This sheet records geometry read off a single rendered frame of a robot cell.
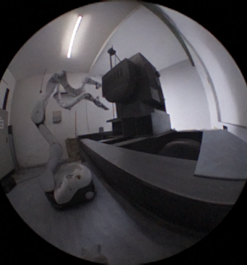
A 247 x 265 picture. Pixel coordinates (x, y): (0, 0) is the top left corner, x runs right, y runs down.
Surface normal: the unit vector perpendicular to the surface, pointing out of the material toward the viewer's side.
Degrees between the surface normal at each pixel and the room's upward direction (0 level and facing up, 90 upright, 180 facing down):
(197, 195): 0
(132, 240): 0
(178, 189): 0
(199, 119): 90
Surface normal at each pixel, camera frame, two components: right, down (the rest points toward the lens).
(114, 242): -0.12, -0.99
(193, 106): -0.81, 0.14
